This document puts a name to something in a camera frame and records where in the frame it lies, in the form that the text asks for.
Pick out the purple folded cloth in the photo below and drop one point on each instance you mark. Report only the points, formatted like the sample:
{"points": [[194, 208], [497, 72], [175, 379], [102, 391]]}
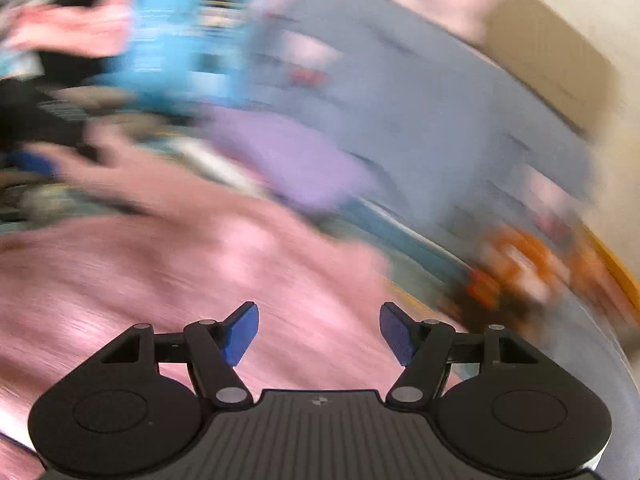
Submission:
{"points": [[295, 160]]}

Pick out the yellow board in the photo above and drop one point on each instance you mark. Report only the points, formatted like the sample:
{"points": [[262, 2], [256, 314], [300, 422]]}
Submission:
{"points": [[615, 265]]}

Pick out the pink fleece jacket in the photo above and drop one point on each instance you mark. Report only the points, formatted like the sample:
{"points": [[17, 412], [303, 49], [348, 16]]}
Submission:
{"points": [[200, 270]]}

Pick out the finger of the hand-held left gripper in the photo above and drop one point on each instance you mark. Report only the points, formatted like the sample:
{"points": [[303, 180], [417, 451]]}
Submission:
{"points": [[35, 165]]}

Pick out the blue cartoon print pillow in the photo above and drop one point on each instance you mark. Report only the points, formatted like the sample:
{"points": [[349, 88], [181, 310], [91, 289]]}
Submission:
{"points": [[175, 40]]}

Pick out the red panda plush toy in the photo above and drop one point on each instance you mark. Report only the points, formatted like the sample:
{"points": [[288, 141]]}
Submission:
{"points": [[515, 270]]}

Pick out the peach pink cloth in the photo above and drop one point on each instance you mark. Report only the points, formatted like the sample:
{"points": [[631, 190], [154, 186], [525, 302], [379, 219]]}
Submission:
{"points": [[75, 30]]}

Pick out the white folded cloth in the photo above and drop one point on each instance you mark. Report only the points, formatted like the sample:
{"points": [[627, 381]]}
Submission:
{"points": [[215, 165]]}

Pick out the grey printed duvet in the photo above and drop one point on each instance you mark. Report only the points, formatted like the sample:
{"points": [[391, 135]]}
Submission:
{"points": [[425, 110]]}

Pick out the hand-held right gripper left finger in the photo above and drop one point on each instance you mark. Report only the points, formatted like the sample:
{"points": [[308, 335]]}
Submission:
{"points": [[242, 332]]}

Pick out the cardboard box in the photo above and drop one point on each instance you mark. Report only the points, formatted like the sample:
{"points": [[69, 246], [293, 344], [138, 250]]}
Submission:
{"points": [[550, 55]]}

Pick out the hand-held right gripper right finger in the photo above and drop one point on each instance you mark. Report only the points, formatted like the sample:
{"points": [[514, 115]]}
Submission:
{"points": [[397, 332]]}

